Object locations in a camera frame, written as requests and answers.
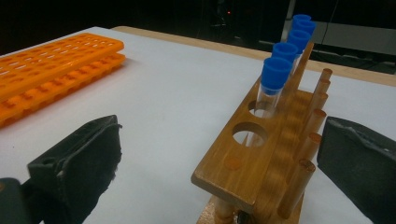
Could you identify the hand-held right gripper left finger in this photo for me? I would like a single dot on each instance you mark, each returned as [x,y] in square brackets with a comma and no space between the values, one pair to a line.
[81,161]

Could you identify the white table mat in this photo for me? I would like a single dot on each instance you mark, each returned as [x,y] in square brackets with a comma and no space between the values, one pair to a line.
[171,93]

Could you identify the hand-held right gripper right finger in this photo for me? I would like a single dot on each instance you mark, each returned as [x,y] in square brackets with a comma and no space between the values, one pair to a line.
[361,161]

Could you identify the grey metal stand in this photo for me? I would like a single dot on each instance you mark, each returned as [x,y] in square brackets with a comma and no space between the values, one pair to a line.
[358,37]

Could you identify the wooden test tube rack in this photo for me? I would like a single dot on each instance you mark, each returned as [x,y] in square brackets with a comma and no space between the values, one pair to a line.
[243,168]

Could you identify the blue capped test tube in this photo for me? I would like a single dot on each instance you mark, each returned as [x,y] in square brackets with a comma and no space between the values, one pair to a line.
[285,51]
[306,27]
[301,17]
[275,74]
[299,39]

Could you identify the orange plastic tube rack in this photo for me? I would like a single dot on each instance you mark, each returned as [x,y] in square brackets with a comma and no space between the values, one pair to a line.
[46,62]

